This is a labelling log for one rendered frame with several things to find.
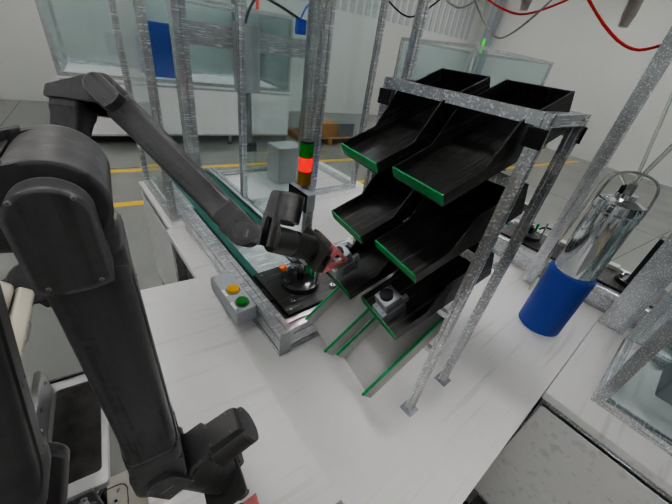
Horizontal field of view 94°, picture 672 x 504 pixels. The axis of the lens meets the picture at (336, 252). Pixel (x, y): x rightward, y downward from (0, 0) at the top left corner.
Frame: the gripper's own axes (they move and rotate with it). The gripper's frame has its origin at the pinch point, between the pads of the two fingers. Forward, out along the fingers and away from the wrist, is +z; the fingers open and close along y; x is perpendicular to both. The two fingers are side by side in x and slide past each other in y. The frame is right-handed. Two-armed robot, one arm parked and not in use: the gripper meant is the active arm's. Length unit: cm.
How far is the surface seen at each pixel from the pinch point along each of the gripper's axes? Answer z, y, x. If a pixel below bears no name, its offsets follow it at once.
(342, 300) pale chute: 15.2, 3.8, 15.4
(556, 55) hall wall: 907, 523, -555
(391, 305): 3.9, -17.3, 1.0
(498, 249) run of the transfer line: 128, 20, -19
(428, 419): 35, -30, 30
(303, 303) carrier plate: 14.5, 16.6, 27.0
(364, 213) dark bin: 1.5, 1.3, -11.7
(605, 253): 80, -28, -36
